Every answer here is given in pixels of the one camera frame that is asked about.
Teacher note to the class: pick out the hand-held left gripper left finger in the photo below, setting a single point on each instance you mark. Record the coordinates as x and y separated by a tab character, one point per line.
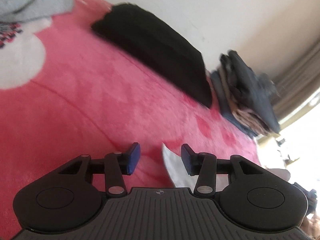
132	158

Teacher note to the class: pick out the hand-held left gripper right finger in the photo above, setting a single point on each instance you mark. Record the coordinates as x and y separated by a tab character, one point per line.
186	160

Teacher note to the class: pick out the white button shirt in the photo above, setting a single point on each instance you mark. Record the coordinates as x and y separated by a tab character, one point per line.
172	165

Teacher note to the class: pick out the beige folded garment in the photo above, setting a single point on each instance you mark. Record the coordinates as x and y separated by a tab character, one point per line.
246	116

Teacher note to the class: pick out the pink floral blanket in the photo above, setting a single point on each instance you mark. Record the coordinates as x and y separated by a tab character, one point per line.
87	92

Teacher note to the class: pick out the black folded cloth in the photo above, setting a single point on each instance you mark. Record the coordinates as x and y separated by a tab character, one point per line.
155	47

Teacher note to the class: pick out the beige curtain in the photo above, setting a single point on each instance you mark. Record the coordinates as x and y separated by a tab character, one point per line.
295	80

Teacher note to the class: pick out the light grey-blue garment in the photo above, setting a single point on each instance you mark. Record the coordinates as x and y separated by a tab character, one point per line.
30	0

